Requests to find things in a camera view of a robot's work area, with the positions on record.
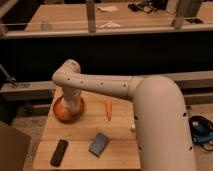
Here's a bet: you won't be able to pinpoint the white paper sheet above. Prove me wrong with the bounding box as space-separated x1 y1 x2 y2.
97 6 119 12

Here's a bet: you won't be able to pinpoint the orange ceramic bowl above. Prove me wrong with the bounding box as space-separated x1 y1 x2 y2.
53 97 85 122

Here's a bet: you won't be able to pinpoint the grey metal post right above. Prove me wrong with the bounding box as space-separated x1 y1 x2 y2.
173 0 191 29

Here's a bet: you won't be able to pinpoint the orange carrot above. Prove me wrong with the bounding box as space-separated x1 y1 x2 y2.
105 100 112 121

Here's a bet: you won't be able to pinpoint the brown cardboard box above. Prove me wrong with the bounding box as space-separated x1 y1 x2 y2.
0 121 31 171

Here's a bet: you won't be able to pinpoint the blue sponge block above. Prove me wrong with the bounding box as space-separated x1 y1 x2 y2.
89 133 109 157

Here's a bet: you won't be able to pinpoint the small wooden table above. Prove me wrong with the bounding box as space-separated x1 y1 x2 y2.
33 92 141 171

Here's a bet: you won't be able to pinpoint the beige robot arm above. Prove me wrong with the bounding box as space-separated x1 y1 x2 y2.
52 59 197 171

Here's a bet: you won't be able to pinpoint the black remote control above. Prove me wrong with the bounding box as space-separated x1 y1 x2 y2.
50 140 68 167

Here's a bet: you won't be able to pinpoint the grey metal post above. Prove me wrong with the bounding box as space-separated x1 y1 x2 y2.
173 0 191 29
86 0 96 33

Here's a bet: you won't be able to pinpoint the black cable bundle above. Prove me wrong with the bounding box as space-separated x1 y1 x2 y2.
127 0 168 14

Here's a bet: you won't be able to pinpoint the long wooden workbench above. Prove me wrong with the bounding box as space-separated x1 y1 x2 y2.
0 0 213 39

